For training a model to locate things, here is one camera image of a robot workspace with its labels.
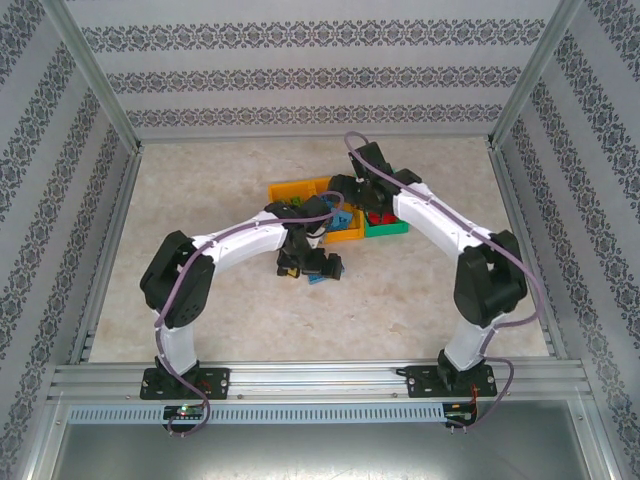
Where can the right circuit board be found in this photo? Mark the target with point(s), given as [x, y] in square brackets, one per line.
[462, 414]

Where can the aluminium side rail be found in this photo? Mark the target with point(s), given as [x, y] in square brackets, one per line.
[107, 250]
[525, 210]

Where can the blue lego brick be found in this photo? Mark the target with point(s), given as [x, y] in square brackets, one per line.
[315, 279]
[342, 220]
[328, 203]

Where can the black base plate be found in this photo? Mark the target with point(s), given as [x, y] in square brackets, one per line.
[220, 382]
[420, 382]

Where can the grey metal sheet panel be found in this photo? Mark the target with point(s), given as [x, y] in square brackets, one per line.
[320, 452]

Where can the left circuit board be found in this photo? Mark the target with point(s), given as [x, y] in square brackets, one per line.
[184, 412]

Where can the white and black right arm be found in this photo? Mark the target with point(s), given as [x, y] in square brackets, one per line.
[430, 215]

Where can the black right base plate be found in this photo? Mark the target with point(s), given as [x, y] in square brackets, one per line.
[420, 382]

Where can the green plastic bin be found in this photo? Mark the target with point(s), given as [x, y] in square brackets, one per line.
[390, 229]

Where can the aluminium front rail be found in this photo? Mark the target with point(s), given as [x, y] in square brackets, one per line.
[320, 380]

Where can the red lego brick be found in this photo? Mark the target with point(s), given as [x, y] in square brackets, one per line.
[390, 218]
[374, 218]

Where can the circuit board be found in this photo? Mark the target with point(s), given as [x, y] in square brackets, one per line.
[462, 414]
[184, 412]

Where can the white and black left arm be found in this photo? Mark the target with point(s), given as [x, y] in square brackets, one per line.
[240, 245]

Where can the green lego brick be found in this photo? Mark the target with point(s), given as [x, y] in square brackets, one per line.
[296, 201]

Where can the aluminium corner post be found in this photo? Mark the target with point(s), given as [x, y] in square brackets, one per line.
[537, 70]
[95, 75]

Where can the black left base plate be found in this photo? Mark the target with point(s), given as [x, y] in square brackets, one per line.
[220, 382]

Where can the yellow plastic bin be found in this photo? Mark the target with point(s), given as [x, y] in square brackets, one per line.
[345, 235]
[295, 189]

